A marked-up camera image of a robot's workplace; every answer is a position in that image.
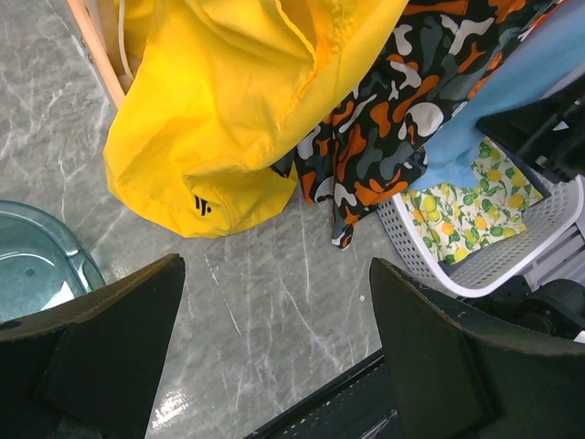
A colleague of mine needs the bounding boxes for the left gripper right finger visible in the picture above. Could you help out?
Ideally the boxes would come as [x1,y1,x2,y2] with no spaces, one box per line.
[369,258,584,438]

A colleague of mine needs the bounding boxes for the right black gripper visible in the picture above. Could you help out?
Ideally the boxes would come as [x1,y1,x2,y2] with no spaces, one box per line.
[475,76,584,183]

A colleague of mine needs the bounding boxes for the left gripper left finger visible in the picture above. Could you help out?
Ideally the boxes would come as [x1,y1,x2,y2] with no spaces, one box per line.
[1,253,186,438]

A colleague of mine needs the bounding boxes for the light blue shorts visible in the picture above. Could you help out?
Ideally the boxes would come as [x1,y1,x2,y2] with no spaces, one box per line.
[409,1,584,190]

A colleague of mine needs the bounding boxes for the camouflage print shorts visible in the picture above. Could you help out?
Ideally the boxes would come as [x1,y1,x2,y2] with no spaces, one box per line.
[273,1,558,249]

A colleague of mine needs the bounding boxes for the yellow shorts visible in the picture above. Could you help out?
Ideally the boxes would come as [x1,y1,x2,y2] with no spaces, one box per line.
[103,1,406,238]

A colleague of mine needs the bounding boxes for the lemon print cloth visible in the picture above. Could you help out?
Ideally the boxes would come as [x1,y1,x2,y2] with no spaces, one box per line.
[401,137,545,265]

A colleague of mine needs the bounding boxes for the teal plastic basin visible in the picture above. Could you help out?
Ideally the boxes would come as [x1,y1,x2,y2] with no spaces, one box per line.
[1,200,105,323]

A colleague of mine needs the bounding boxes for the white perforated basket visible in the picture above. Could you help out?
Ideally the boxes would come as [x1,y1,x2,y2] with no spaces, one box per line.
[378,177,584,298]

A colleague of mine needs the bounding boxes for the wooden clothes rack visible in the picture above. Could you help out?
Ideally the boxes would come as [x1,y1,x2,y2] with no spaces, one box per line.
[65,0,141,110]

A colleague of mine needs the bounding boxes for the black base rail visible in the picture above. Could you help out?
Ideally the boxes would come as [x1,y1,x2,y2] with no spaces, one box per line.
[246,349,403,439]

